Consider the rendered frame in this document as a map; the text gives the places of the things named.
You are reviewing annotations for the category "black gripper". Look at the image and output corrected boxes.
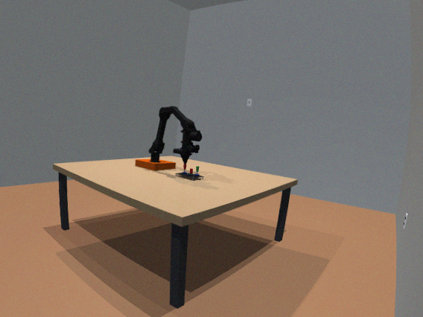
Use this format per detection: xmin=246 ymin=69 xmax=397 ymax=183
xmin=174 ymin=140 xmax=192 ymax=164

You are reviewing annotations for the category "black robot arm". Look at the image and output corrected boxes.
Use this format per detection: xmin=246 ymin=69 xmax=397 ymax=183
xmin=148 ymin=106 xmax=202 ymax=162

